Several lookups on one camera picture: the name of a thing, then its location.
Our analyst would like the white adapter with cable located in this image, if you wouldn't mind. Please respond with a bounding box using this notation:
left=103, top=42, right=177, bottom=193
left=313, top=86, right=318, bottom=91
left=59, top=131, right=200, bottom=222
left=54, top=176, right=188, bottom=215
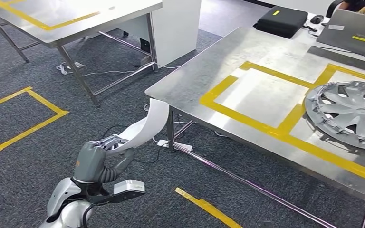
left=55, top=61, right=136, bottom=78

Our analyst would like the yellow floor tape square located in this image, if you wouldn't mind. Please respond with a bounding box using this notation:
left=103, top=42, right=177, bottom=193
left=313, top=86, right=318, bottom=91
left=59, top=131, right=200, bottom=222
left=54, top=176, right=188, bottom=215
left=0, top=86, right=70, bottom=158

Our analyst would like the steel workbench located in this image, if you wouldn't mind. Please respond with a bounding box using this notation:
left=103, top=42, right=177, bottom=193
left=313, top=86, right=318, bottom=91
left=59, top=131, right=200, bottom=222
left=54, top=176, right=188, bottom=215
left=144, top=26, right=365, bottom=228

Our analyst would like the silver wheel hubcap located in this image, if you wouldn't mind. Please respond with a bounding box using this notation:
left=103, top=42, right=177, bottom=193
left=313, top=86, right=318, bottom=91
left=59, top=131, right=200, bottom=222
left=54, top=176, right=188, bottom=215
left=303, top=80, right=365, bottom=155

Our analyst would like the yellow floor tape strip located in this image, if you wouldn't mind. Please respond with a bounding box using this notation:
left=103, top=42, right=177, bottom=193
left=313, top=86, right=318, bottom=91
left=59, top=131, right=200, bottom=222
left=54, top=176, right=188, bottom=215
left=174, top=187, right=243, bottom=228

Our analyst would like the black office chair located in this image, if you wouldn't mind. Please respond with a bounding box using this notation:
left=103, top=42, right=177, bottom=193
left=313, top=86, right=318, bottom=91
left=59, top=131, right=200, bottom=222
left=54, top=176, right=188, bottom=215
left=325, top=0, right=344, bottom=18

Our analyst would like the black computer mouse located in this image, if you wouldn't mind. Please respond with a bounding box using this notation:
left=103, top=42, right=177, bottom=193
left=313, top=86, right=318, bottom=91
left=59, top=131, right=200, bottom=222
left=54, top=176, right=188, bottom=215
left=309, top=14, right=325, bottom=26

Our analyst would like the white curved plastic part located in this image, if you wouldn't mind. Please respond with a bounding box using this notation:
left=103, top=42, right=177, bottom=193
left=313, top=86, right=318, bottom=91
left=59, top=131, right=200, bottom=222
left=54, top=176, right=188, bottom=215
left=105, top=98, right=170, bottom=158

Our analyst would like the white power strip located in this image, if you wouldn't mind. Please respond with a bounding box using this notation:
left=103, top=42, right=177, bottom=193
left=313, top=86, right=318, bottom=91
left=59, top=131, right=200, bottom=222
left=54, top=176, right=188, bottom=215
left=156, top=139, right=193, bottom=152

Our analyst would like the grey laptop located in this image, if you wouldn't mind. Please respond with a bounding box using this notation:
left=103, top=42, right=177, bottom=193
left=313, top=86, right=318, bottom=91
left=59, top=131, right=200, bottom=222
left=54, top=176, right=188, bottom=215
left=316, top=8, right=365, bottom=62

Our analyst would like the white cabinet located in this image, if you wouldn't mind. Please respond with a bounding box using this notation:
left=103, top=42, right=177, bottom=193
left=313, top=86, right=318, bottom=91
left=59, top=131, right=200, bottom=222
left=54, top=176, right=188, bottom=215
left=85, top=0, right=202, bottom=68

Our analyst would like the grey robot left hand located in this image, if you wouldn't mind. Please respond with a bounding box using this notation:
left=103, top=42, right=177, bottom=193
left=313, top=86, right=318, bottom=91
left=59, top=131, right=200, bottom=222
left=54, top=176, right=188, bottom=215
left=73, top=135, right=135, bottom=184

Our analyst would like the black carry case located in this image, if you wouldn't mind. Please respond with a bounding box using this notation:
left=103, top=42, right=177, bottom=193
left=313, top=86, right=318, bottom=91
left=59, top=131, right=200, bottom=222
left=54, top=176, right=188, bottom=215
left=253, top=5, right=309, bottom=39

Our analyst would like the steel table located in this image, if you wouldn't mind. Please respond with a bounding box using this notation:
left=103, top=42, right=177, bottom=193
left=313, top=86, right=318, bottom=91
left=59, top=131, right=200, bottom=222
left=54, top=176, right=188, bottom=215
left=0, top=0, right=163, bottom=109

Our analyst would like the yellow tape outline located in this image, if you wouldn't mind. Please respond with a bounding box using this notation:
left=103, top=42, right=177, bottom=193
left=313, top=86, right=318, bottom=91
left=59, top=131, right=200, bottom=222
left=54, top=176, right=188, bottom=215
left=0, top=0, right=102, bottom=32

